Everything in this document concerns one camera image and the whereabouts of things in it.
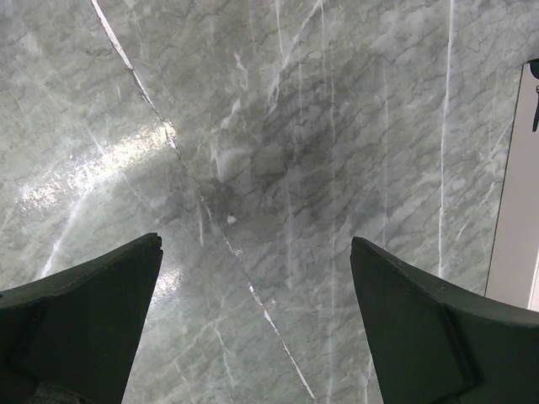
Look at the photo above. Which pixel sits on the white razor box middle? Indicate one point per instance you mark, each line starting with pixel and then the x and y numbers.
pixel 513 271

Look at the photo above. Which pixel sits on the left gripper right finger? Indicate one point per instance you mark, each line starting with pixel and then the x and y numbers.
pixel 434 342

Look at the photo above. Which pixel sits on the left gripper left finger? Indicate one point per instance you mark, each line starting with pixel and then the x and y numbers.
pixel 79 330

